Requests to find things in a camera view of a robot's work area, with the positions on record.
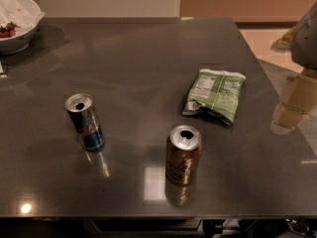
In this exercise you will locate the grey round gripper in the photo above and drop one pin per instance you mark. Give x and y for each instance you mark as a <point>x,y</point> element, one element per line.
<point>306,43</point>

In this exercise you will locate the green jalapeno chip bag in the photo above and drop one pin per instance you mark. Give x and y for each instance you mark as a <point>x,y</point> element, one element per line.
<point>216,92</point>

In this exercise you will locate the gold soda can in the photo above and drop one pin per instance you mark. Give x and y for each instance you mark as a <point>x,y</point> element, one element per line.
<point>183,151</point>

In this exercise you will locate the blue silver energy drink can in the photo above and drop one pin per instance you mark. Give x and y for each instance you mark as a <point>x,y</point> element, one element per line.
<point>82,114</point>

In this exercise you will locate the red strawberries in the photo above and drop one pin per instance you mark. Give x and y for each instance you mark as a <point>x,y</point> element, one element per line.
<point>9,30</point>

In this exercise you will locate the white bowl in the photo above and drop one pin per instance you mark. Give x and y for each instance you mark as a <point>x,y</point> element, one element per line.
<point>19,42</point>

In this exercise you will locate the white paper napkin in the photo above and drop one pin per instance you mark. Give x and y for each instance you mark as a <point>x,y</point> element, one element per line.
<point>24,13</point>

